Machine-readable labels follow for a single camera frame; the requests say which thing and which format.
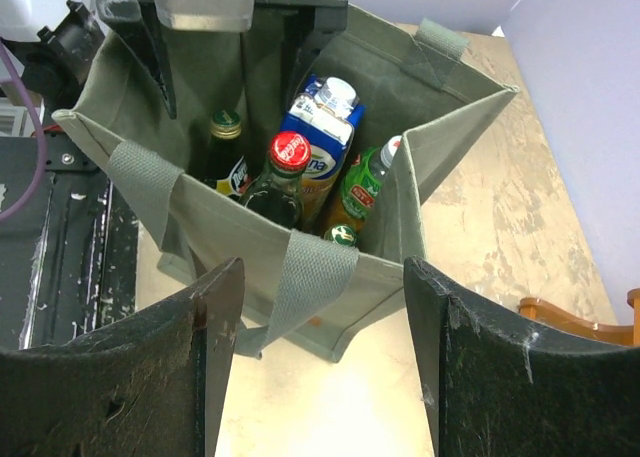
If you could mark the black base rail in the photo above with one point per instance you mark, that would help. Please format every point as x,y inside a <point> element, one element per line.
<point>69,257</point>

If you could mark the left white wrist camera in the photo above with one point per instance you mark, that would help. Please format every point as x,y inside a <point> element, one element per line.
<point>206,15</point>

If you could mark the green round glass bottle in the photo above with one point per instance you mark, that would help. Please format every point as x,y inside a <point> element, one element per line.
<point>226,170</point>

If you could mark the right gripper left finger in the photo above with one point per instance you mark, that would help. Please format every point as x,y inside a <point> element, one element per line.
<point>151,384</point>

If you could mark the green Perrier glass bottle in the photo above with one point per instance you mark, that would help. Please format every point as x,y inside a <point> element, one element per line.
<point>341,234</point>

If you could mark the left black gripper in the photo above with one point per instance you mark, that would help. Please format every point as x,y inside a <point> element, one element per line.
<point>300,45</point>

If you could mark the orange wooden shelf rack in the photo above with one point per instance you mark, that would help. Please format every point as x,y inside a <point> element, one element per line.
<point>540,310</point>

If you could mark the green canvas bag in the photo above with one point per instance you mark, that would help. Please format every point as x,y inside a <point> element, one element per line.
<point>298,286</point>

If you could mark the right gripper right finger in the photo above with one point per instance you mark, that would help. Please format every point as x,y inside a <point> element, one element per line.
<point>495,383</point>

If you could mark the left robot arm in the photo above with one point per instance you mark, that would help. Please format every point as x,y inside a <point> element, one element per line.
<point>56,40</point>

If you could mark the orange juice plastic bottle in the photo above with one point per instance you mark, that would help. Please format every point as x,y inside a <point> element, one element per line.
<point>360,187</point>

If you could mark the dark cola bottle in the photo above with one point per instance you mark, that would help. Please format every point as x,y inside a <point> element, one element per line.
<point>276,193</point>

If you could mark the blue juice carton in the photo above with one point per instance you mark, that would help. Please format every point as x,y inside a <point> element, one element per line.
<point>327,113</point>

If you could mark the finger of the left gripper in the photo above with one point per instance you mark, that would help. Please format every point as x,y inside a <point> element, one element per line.
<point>137,25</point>

